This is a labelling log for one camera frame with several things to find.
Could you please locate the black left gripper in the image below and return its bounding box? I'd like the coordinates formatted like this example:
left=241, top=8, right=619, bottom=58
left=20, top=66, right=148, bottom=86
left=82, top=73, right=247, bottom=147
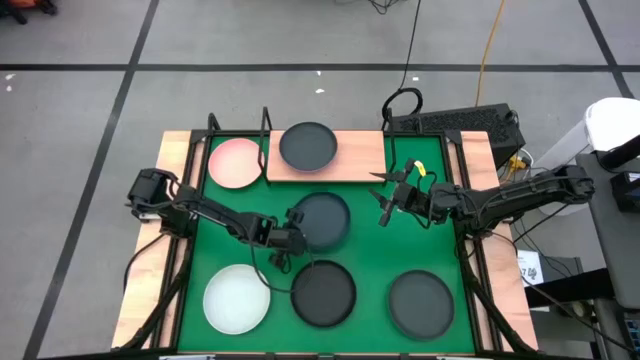
left=267, top=207, right=310, bottom=275

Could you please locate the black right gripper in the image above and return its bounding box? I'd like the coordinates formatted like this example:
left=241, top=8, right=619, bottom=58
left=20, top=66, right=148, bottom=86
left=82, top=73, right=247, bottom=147
left=368, top=170, right=433, bottom=228

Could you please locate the dark blue-grey plate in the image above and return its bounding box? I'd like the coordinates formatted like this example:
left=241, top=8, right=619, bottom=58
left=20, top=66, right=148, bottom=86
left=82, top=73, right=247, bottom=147
left=292, top=191, right=352, bottom=253

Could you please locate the black plate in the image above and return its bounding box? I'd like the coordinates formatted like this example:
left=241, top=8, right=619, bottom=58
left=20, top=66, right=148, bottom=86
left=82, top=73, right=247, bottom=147
left=290, top=259, right=358, bottom=329

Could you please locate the whitish pale green plate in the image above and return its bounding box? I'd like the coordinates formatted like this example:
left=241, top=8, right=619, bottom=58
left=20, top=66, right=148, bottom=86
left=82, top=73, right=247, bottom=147
left=202, top=263, right=272, bottom=336

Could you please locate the dark grey plate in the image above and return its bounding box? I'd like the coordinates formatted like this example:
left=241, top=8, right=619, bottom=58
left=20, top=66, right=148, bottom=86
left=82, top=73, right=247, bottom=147
left=278, top=121, right=339, bottom=173

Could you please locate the pink plate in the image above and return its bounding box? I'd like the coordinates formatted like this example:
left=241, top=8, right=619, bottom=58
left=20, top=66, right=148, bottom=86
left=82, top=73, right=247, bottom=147
left=207, top=137, right=265, bottom=190

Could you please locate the green table mat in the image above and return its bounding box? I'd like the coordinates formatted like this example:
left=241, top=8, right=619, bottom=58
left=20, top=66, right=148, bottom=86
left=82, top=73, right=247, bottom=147
left=177, top=134, right=476, bottom=354

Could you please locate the white printed label card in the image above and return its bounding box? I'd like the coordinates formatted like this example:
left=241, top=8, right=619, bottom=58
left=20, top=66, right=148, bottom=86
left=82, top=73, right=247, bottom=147
left=516, top=248, right=547, bottom=287

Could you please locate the grey office desk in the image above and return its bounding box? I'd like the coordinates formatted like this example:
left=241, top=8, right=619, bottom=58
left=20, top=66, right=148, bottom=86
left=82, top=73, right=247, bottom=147
left=574, top=149, right=640, bottom=311

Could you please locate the orange and black item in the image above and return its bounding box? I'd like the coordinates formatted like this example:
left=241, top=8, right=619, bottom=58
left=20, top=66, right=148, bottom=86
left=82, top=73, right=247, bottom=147
left=0, top=0, right=59, bottom=25

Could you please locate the wooden shelf with black frame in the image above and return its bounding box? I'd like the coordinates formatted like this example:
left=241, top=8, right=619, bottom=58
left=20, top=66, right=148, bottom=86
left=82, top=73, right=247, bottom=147
left=259, top=106, right=397, bottom=184

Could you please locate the black metal rig frame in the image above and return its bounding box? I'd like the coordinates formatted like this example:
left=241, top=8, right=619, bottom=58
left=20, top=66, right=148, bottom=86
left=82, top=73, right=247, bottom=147
left=112, top=112, right=540, bottom=357

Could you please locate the black hanging cable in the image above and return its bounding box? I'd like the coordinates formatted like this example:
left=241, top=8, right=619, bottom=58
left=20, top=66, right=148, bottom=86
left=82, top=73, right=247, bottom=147
left=381, top=0, right=425, bottom=132

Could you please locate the yellow hanging cable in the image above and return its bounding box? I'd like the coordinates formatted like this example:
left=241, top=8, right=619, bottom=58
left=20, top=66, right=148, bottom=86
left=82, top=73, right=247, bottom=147
left=474, top=0, right=508, bottom=107

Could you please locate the black floor cable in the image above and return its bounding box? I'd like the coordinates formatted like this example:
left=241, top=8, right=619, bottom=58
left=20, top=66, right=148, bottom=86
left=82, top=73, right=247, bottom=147
left=368, top=0, right=401, bottom=15

